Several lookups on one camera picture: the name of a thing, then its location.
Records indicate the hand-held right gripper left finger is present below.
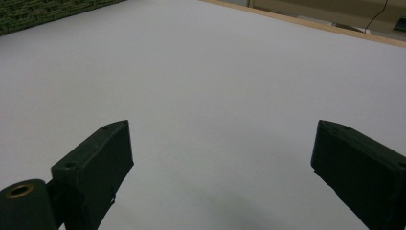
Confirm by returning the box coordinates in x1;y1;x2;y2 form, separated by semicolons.
51;120;135;230

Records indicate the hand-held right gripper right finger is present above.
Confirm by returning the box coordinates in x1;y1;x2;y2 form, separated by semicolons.
310;120;406;230

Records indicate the dark flat device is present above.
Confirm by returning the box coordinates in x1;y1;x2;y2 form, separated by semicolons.
393;16;406;33

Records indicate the thin black cable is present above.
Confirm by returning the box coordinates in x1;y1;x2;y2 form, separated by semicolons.
364;0;390;33

